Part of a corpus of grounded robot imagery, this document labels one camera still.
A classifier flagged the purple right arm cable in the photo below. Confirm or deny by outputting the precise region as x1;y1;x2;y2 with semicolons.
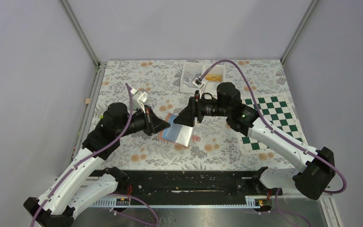
200;59;347;227

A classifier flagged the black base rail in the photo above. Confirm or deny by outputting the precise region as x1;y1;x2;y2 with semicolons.
84;169;282;209

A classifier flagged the white VIP credit card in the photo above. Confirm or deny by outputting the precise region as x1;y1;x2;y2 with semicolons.
183;77;196;88

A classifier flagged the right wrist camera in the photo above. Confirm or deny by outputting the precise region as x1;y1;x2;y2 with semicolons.
194;74;205;92

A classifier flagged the gold credit card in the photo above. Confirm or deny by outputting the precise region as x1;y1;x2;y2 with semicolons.
205;73;223;82

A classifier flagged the floral tablecloth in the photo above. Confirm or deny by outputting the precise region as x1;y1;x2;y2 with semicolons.
90;60;297;170

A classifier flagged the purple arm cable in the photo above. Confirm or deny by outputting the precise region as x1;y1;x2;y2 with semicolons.
200;59;347;227
29;83;160;227

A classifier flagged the white two-compartment plastic bin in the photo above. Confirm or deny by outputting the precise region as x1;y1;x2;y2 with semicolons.
179;62;225;96

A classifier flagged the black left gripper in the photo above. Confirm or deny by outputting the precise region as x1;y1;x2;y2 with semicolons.
117;105;171;138

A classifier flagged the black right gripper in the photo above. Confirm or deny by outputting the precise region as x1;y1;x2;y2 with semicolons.
173;90;230;127

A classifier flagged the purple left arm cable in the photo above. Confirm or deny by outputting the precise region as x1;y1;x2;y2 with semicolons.
29;83;160;227

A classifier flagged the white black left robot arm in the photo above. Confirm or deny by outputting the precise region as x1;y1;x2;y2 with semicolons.
23;103;171;227

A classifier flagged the green white chessboard mat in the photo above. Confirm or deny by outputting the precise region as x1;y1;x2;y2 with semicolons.
237;93;307;156

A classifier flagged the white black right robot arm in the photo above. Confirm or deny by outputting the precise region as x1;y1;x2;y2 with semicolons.
173;82;336;200

